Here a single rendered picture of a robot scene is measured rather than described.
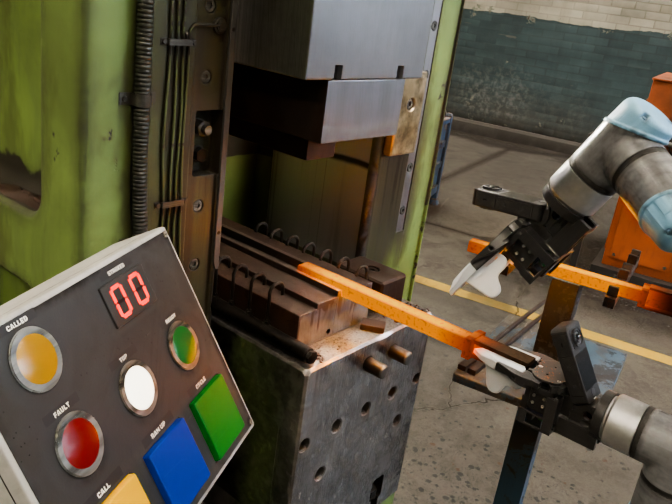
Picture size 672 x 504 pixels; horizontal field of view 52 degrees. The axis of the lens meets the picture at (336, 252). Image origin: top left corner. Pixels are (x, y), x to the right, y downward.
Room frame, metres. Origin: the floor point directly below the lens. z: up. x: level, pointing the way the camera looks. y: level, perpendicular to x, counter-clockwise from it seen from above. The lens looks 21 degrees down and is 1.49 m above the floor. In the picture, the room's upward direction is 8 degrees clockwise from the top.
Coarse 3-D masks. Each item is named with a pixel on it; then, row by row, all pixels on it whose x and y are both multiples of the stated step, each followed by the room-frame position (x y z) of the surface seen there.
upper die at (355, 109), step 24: (240, 72) 1.15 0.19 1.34; (264, 72) 1.12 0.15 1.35; (240, 96) 1.15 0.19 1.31; (264, 96) 1.11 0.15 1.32; (288, 96) 1.08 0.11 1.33; (312, 96) 1.05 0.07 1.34; (336, 96) 1.06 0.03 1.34; (360, 96) 1.10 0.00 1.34; (384, 96) 1.15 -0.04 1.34; (264, 120) 1.11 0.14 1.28; (288, 120) 1.08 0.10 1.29; (312, 120) 1.05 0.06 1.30; (336, 120) 1.06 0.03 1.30; (360, 120) 1.11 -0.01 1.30; (384, 120) 1.16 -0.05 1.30
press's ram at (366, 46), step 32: (256, 0) 1.07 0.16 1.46; (288, 0) 1.03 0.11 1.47; (320, 0) 1.01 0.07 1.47; (352, 0) 1.06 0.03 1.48; (384, 0) 1.12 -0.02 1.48; (416, 0) 1.19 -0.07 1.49; (256, 32) 1.06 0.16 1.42; (288, 32) 1.02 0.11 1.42; (320, 32) 1.01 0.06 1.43; (352, 32) 1.07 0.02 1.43; (384, 32) 1.13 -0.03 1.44; (416, 32) 1.20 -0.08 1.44; (256, 64) 1.06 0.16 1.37; (288, 64) 1.02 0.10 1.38; (320, 64) 1.02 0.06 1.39; (352, 64) 1.08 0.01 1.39; (384, 64) 1.14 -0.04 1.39; (416, 64) 1.22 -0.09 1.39
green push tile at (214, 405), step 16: (208, 384) 0.70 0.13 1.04; (224, 384) 0.72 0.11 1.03; (208, 400) 0.68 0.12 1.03; (224, 400) 0.71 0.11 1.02; (208, 416) 0.67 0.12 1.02; (224, 416) 0.69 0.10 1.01; (240, 416) 0.72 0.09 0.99; (208, 432) 0.65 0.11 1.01; (224, 432) 0.68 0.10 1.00; (224, 448) 0.66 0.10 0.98
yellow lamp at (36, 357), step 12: (36, 336) 0.53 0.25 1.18; (24, 348) 0.51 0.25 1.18; (36, 348) 0.52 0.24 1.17; (48, 348) 0.53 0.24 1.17; (24, 360) 0.50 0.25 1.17; (36, 360) 0.51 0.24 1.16; (48, 360) 0.52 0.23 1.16; (24, 372) 0.49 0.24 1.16; (36, 372) 0.50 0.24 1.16; (48, 372) 0.51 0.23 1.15
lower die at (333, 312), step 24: (264, 240) 1.34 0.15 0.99; (264, 264) 1.21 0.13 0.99; (240, 288) 1.12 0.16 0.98; (264, 288) 1.13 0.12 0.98; (288, 288) 1.12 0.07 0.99; (312, 288) 1.13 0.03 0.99; (336, 288) 1.13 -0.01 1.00; (264, 312) 1.09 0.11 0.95; (288, 312) 1.05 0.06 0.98; (312, 312) 1.06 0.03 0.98; (336, 312) 1.12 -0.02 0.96; (360, 312) 1.18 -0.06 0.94; (312, 336) 1.07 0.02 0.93
